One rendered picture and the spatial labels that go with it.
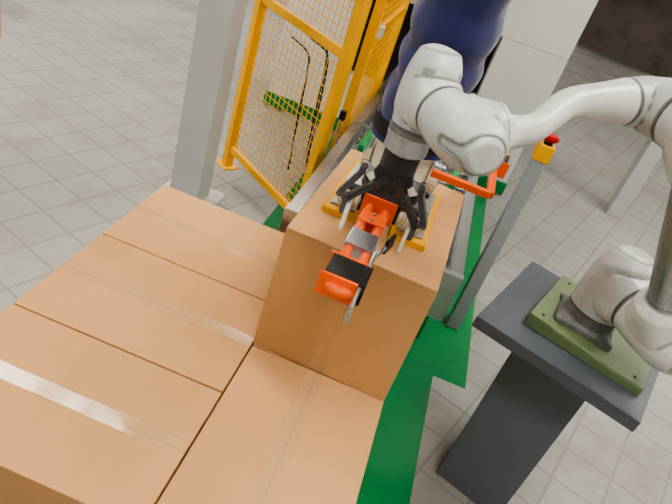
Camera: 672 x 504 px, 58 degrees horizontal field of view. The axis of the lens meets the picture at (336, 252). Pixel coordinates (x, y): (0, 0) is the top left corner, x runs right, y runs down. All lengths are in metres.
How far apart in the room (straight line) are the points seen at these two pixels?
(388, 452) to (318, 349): 0.79
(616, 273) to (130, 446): 1.33
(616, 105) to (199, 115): 2.09
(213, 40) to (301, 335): 1.64
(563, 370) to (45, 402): 1.32
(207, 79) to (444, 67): 1.96
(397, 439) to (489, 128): 1.62
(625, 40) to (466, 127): 12.00
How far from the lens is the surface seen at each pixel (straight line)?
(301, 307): 1.60
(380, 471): 2.29
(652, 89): 1.45
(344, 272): 1.13
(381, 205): 1.41
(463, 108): 1.02
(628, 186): 5.19
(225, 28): 2.87
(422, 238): 1.61
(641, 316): 1.72
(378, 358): 1.62
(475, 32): 1.48
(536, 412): 2.05
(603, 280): 1.86
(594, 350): 1.90
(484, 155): 0.99
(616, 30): 12.99
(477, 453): 2.24
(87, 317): 1.74
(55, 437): 1.48
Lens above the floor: 1.73
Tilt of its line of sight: 32 degrees down
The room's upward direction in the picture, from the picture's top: 20 degrees clockwise
